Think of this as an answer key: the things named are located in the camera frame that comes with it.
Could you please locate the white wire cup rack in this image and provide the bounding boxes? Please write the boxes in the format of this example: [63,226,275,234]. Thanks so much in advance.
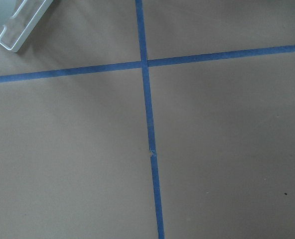
[0,0,52,52]

